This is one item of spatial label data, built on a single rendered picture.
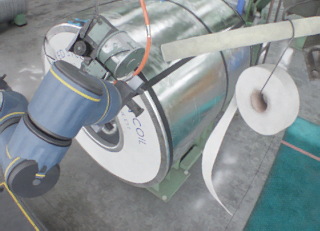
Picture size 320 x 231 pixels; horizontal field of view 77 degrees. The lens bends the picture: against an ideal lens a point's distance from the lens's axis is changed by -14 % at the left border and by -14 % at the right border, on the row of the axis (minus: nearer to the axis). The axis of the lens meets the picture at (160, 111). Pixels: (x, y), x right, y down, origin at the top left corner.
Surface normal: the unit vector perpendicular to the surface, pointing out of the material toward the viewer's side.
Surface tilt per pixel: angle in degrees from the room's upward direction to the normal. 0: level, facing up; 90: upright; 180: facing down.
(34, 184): 90
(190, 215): 0
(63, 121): 78
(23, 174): 84
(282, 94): 90
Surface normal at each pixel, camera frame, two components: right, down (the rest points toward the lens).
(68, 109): 0.42, 0.40
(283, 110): -0.88, 0.29
